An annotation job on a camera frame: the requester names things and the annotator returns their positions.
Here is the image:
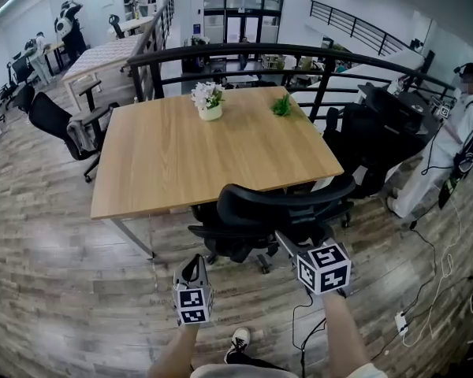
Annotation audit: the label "person's white shoe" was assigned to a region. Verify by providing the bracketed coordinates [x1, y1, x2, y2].
[223, 327, 252, 365]

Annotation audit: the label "black slatted railing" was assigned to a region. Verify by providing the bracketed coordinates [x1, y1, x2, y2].
[135, 0, 176, 102]

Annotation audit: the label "person's right forearm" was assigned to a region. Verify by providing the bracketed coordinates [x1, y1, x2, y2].
[322, 291, 378, 372]

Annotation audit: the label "white power strip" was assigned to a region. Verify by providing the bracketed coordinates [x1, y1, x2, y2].
[393, 311, 410, 337]

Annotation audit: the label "black stair railing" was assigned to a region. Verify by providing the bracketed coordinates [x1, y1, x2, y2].
[309, 0, 412, 57]

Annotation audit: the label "patterned top table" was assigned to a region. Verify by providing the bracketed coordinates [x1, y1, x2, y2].
[61, 33, 151, 113]

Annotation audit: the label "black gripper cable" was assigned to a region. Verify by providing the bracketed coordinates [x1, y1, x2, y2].
[290, 291, 329, 378]

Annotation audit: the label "grey garment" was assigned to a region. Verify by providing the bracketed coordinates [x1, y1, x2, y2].
[65, 117, 96, 154]

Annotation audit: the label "person's left forearm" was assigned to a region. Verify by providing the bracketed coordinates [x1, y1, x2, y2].
[147, 322, 201, 378]

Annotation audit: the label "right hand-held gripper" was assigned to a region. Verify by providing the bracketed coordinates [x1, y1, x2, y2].
[274, 229, 352, 296]

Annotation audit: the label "white table dark top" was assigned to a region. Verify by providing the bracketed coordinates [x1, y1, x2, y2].
[356, 83, 442, 137]

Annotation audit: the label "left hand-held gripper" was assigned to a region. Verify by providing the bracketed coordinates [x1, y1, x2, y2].
[172, 254, 214, 325]

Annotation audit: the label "white flower pot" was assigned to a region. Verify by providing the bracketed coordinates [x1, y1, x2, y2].
[190, 80, 226, 123]

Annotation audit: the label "white cable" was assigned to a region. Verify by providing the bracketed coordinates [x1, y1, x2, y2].
[400, 195, 465, 349]

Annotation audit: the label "curved black railing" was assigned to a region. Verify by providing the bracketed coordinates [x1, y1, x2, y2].
[125, 42, 457, 134]

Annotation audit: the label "person's grey shirt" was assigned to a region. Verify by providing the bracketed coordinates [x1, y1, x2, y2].
[190, 361, 388, 378]

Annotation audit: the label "small green plant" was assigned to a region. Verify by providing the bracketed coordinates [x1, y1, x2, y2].
[270, 93, 293, 118]

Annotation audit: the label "black floor cable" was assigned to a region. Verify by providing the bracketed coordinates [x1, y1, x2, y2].
[401, 220, 438, 318]

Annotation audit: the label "wooden table white legs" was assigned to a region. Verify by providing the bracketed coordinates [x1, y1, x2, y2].
[89, 84, 345, 260]

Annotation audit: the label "person's black trouser leg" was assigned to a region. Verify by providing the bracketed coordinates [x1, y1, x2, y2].
[225, 350, 291, 372]

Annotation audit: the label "glass entrance doors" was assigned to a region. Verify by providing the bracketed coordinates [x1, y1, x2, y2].
[203, 0, 288, 47]

